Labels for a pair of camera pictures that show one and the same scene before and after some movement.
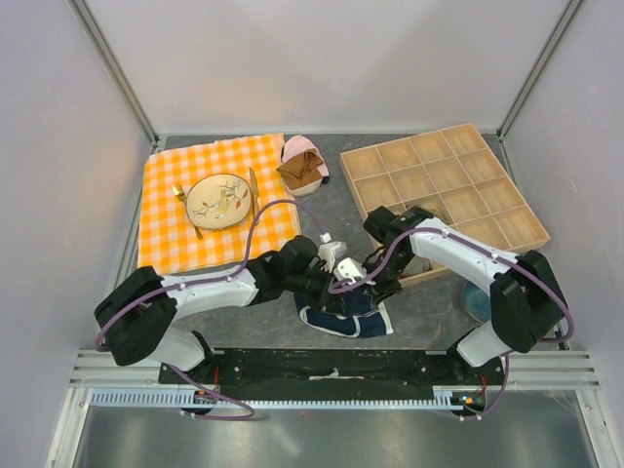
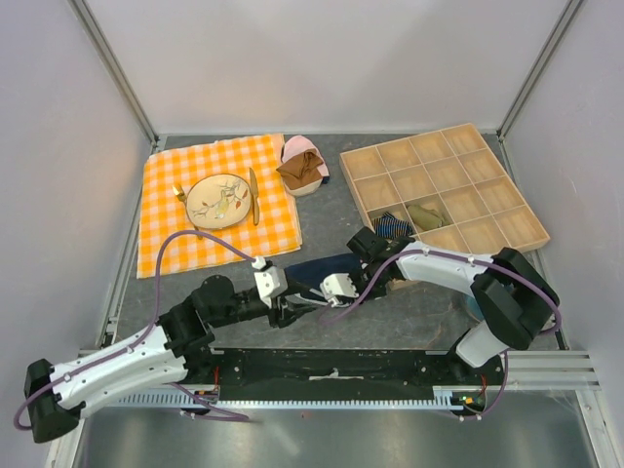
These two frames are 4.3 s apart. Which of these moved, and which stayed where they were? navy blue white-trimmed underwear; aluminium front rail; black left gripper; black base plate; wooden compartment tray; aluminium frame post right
Moved: black left gripper; navy blue white-trimmed underwear
Stayed: aluminium frame post right; aluminium front rail; black base plate; wooden compartment tray
